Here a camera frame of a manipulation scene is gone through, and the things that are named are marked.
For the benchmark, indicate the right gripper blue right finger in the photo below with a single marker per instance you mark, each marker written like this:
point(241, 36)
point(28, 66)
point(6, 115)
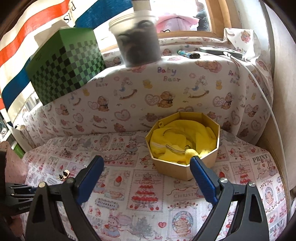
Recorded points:
point(249, 221)

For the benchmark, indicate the octagonal cardboard jewelry box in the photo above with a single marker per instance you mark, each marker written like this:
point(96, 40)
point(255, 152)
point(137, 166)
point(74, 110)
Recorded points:
point(177, 170)

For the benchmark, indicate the silver bangle in box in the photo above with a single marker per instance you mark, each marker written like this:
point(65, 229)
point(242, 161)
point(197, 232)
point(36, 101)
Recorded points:
point(180, 141)

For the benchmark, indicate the green black checkered box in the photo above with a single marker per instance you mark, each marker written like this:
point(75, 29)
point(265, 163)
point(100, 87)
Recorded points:
point(66, 62)

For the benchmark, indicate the christmas print bed sheet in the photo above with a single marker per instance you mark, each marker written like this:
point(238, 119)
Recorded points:
point(133, 201)

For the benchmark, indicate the silver charm jewelry cluster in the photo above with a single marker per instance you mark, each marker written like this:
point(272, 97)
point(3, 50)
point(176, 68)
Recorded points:
point(65, 152)

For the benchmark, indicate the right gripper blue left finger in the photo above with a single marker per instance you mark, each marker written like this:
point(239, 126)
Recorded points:
point(44, 221)

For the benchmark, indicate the striped Paris curtain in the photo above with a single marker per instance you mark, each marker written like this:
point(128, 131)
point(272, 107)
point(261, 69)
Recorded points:
point(19, 43)

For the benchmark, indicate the yellow cloth in box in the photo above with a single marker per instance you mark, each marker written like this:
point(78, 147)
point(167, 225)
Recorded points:
point(203, 136)

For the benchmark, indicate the clear plastic tub dark contents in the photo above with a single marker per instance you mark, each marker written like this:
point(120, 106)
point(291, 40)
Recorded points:
point(137, 38)

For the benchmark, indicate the baby bear print cloth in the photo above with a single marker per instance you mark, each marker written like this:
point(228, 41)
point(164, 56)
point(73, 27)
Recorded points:
point(235, 93)

